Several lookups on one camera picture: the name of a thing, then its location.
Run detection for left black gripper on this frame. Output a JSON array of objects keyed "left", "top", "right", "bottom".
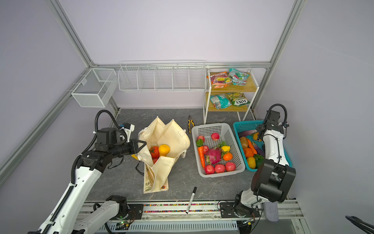
[{"left": 109, "top": 138, "right": 147, "bottom": 159}]

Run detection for cream floral tote bag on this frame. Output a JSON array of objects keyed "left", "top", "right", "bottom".
[{"left": 137, "top": 117, "right": 191, "bottom": 194}]

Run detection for small orange tangerine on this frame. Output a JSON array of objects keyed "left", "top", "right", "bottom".
[{"left": 223, "top": 152, "right": 233, "bottom": 161}]

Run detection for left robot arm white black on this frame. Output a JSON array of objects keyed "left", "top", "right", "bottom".
[{"left": 36, "top": 109, "right": 147, "bottom": 234}]

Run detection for yellow black pliers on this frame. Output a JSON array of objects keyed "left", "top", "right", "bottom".
[{"left": 188, "top": 115, "right": 195, "bottom": 134}]

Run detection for yellow pear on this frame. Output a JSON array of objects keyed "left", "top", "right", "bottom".
[{"left": 159, "top": 144, "right": 170, "bottom": 157}]

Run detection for teal plastic vegetable basket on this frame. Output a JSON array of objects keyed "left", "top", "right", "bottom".
[{"left": 232, "top": 119, "right": 293, "bottom": 173}]

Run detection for green bell pepper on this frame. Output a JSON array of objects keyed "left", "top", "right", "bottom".
[{"left": 253, "top": 154, "right": 264, "bottom": 169}]

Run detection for teal white snack bag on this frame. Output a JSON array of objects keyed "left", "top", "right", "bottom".
[{"left": 209, "top": 94, "right": 231, "bottom": 110}]

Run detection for white mesh box basket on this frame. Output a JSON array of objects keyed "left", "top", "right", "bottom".
[{"left": 72, "top": 68, "right": 118, "bottom": 108}]

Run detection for white plastic fruit basket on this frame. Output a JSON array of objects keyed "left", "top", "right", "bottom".
[{"left": 191, "top": 123, "right": 245, "bottom": 178}]

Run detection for pink dragon fruit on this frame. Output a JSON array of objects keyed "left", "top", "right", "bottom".
[{"left": 206, "top": 148, "right": 222, "bottom": 165}]

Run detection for red apple front left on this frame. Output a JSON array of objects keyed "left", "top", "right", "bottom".
[{"left": 204, "top": 164, "right": 215, "bottom": 175}]

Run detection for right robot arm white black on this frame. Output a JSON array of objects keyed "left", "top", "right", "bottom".
[{"left": 233, "top": 103, "right": 296, "bottom": 217}]

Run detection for red apple front middle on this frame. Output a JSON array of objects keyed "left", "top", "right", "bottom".
[{"left": 215, "top": 164, "right": 226, "bottom": 174}]

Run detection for pink peach at back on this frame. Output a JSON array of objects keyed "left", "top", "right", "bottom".
[{"left": 211, "top": 133, "right": 220, "bottom": 141}]

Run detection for red apple front right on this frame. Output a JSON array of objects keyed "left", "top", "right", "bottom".
[{"left": 225, "top": 162, "right": 236, "bottom": 172}]

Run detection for orange carrot in teal basket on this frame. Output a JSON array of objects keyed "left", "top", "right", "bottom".
[{"left": 247, "top": 138, "right": 257, "bottom": 155}]

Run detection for brown potato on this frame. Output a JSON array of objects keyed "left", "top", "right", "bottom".
[{"left": 240, "top": 136, "right": 248, "bottom": 149}]

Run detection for teal pink snack bag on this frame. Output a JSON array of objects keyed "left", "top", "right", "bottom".
[{"left": 228, "top": 68, "right": 249, "bottom": 86}]

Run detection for red apple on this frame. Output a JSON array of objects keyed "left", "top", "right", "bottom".
[
  {"left": 225, "top": 162, "right": 236, "bottom": 172},
  {"left": 215, "top": 164, "right": 226, "bottom": 174},
  {"left": 204, "top": 164, "right": 215, "bottom": 175}
]

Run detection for white wooden two-tier shelf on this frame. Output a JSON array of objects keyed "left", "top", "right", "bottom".
[{"left": 203, "top": 68, "right": 260, "bottom": 124}]

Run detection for pale purple striped eggplant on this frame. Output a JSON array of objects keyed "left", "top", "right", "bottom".
[{"left": 238, "top": 130, "right": 257, "bottom": 137}]

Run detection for black marker pen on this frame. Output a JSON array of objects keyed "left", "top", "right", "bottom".
[{"left": 186, "top": 187, "right": 197, "bottom": 214}]

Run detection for red tomato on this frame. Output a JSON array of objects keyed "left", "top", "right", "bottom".
[{"left": 149, "top": 146, "right": 160, "bottom": 159}]

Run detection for orange carrot in white basket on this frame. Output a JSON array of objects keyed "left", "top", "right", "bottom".
[{"left": 197, "top": 146, "right": 206, "bottom": 168}]

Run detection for green Fox's candy bag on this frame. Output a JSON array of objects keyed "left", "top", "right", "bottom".
[{"left": 226, "top": 92, "right": 250, "bottom": 107}]

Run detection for grey wrist rest pad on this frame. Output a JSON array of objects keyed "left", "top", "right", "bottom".
[{"left": 263, "top": 202, "right": 279, "bottom": 222}]

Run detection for white wire wall basket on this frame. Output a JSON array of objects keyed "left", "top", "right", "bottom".
[{"left": 117, "top": 60, "right": 207, "bottom": 91}]

